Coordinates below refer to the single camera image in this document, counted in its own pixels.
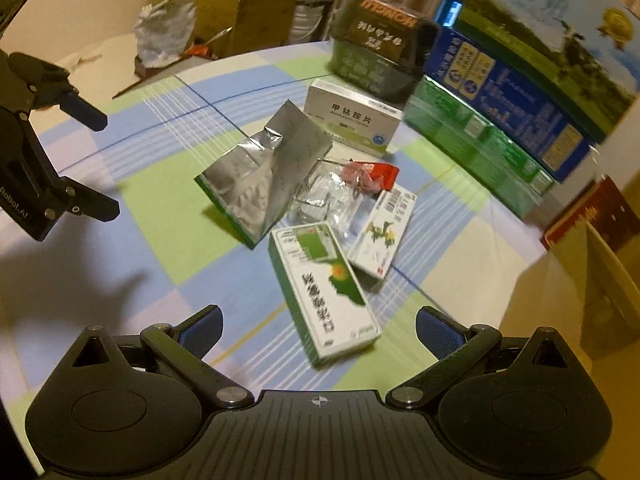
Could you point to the white medicine box green stripe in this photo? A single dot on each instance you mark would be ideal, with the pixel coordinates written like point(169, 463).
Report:
point(350, 115)

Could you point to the green shrink-wrapped carton pack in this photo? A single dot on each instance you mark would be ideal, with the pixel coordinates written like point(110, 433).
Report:
point(475, 150)

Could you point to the silver foil bag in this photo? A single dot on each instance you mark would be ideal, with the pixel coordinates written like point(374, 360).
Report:
point(260, 180)

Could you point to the white plant print medicine box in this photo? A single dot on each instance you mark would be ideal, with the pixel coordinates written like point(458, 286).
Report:
point(382, 240)

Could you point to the red-brown gift box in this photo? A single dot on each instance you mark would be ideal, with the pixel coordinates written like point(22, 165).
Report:
point(595, 215)

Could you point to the stack of white buckets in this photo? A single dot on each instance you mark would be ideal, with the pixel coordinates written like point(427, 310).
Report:
point(312, 15)

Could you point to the tall cardboard box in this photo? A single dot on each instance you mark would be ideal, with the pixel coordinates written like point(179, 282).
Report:
point(267, 15)

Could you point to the blue milk carton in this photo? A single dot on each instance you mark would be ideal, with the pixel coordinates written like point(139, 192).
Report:
point(505, 100)

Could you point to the green and white medicine box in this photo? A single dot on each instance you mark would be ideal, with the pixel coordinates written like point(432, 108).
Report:
point(325, 295)

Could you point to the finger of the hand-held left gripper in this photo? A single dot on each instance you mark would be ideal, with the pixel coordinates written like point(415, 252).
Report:
point(95, 207)
point(82, 110)

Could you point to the cow print milk carton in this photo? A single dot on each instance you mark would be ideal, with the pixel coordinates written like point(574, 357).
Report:
point(550, 35)

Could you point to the small open cardboard box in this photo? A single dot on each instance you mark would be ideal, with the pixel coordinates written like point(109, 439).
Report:
point(215, 10)

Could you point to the brown cardboard box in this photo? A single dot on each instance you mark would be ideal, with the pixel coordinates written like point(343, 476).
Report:
point(610, 280)

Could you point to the clear plastic bag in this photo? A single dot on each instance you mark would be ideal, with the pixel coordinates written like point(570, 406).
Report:
point(325, 200)

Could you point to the checked tablecloth desktop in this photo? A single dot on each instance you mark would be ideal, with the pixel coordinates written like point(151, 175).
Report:
point(150, 195)

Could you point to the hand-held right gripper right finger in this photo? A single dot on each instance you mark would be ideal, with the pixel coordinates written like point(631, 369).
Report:
point(437, 332)

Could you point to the white printed plastic bag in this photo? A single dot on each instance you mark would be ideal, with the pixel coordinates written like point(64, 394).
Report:
point(165, 30)

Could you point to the red packet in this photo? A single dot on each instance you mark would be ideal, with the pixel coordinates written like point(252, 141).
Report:
point(370, 175)

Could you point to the dark plastic food tub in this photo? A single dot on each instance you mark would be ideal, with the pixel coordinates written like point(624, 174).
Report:
point(380, 45)

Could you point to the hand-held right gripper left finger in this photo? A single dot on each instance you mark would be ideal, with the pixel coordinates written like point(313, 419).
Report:
point(202, 330)

